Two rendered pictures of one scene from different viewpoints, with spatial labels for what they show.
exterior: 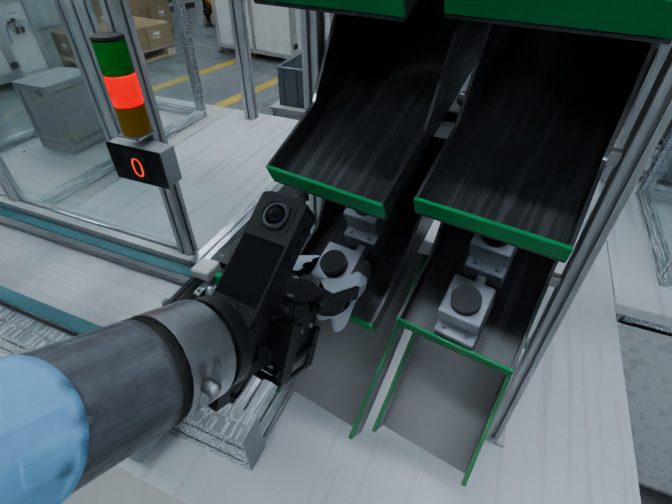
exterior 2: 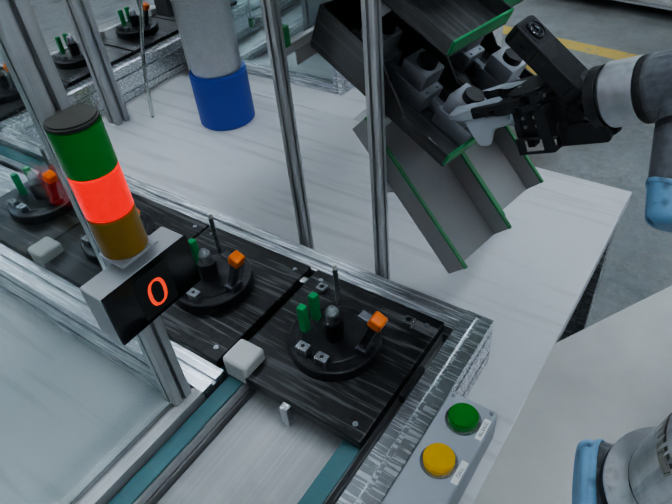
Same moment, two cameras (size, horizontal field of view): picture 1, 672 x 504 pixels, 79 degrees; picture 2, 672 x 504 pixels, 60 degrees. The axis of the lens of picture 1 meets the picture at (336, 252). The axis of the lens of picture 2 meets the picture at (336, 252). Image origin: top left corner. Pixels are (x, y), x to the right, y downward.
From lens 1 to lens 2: 0.85 m
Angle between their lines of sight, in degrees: 55
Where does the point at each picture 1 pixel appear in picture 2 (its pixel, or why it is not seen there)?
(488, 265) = (474, 49)
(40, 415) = not seen: outside the picture
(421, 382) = not seen: hidden behind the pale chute
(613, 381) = not seen: hidden behind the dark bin
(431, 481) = (497, 246)
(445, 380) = (476, 160)
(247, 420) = (471, 317)
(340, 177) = (464, 24)
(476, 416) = (500, 159)
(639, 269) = (321, 97)
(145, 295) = (231, 469)
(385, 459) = (479, 269)
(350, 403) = (476, 228)
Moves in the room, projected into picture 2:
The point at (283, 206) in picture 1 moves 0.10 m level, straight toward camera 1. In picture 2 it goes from (532, 23) to (620, 17)
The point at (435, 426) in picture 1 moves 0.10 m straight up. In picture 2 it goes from (499, 187) to (505, 139)
